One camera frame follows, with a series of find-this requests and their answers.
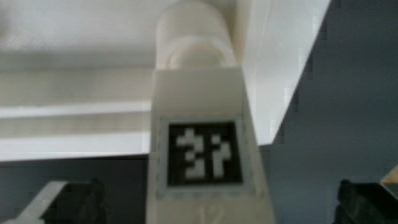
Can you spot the white square tabletop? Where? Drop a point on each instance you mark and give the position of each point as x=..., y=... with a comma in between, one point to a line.
x=76, y=61

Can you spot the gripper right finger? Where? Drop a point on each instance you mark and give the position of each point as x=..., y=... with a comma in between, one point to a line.
x=366, y=204

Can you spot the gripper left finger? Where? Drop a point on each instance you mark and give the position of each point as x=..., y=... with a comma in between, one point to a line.
x=69, y=203

